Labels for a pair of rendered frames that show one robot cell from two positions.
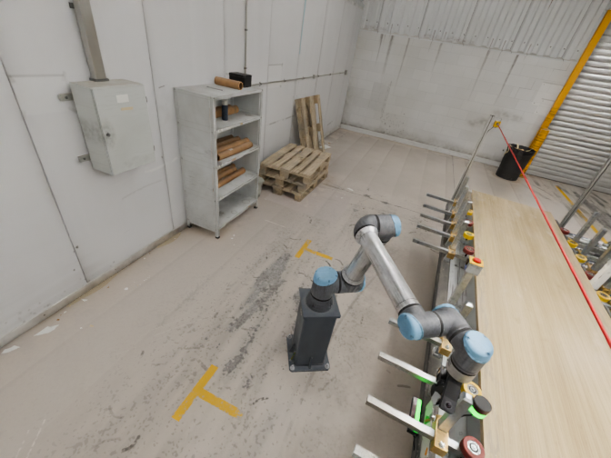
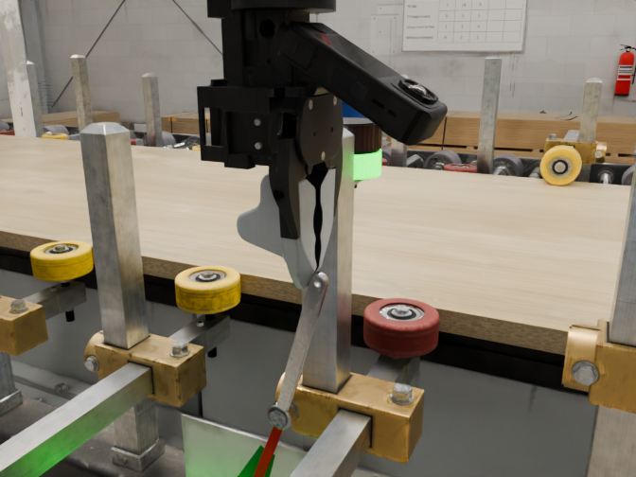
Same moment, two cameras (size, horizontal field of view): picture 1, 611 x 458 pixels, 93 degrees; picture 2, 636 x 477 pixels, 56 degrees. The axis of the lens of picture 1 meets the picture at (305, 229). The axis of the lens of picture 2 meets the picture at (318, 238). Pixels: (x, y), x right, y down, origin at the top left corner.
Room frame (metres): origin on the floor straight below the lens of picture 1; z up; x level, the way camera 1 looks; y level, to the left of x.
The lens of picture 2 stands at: (0.57, -0.18, 1.17)
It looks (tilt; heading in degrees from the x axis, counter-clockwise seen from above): 17 degrees down; 275
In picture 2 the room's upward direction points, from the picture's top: straight up
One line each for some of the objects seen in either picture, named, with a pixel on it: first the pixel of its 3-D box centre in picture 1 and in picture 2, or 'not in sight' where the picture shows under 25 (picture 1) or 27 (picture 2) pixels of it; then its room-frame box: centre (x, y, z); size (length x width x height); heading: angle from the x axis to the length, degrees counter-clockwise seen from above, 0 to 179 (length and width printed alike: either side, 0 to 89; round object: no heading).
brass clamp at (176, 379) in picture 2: not in sight; (144, 362); (0.81, -0.77, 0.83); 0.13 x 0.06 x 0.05; 159
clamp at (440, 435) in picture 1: (440, 434); (348, 406); (0.58, -0.68, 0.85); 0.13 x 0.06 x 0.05; 159
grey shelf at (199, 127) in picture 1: (224, 160); not in sight; (3.17, 1.07, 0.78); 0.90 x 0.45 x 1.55; 162
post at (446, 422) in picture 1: (442, 425); (326, 379); (0.60, -0.68, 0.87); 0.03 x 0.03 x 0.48; 69
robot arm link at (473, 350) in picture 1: (471, 352); not in sight; (0.63, -0.61, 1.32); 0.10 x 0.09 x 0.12; 18
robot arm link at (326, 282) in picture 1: (325, 282); not in sight; (1.41, -0.19, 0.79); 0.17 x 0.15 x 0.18; 108
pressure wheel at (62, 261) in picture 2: not in sight; (65, 283); (0.99, -0.94, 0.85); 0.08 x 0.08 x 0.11
